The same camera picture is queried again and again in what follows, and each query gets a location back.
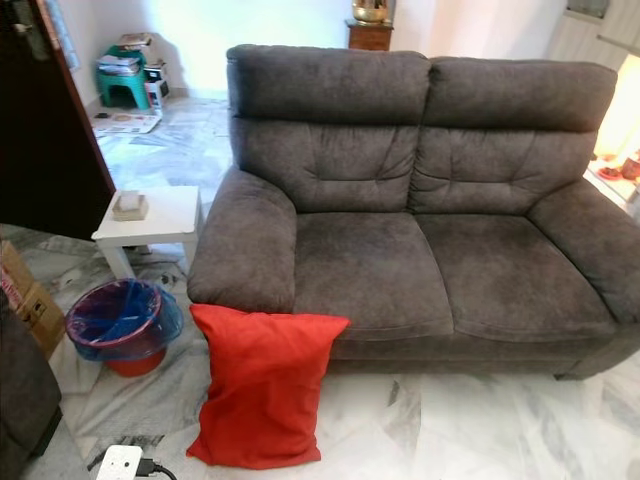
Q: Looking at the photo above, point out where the red dish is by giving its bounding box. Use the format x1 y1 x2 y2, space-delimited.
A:
596 152 640 182

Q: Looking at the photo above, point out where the printed floor mat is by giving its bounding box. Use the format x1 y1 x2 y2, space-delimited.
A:
92 108 162 135

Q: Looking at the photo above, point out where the red pillow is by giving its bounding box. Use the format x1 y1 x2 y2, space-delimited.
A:
186 303 351 471

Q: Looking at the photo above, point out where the stack of papers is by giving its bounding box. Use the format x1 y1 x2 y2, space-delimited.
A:
99 33 155 77

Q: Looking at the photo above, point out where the dark wooden door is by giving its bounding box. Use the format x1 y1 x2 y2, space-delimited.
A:
0 0 116 242

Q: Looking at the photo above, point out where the metal door handle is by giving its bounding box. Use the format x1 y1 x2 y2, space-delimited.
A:
10 0 52 64

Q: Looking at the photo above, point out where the grey two-seat fabric sofa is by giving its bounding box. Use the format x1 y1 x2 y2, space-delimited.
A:
188 44 640 382

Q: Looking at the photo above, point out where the beige tissue box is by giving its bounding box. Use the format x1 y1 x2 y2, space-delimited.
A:
112 190 150 222

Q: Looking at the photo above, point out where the brass pot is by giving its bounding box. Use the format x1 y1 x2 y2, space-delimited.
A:
352 0 396 26

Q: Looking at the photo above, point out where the small white box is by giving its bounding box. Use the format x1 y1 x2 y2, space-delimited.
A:
145 62 170 104

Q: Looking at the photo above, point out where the green plastic stool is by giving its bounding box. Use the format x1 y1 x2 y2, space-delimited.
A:
97 48 153 111

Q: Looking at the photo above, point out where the large grey fabric sofa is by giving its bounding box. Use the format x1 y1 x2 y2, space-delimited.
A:
0 305 63 480

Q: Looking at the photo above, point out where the blue plastic bin bag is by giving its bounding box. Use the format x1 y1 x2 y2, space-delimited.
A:
66 278 184 362

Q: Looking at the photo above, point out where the brown wooden cabinet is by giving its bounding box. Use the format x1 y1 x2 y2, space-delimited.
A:
346 20 394 51

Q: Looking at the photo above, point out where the red plastic bin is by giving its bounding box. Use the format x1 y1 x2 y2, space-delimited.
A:
69 280 179 378

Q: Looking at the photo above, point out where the cardboard box with red tape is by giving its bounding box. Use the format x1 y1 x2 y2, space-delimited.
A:
0 243 67 359

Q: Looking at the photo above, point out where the black adapter cable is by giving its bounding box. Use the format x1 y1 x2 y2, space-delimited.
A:
140 457 179 480

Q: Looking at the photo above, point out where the white side table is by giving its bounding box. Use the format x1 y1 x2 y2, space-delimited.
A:
92 186 203 282

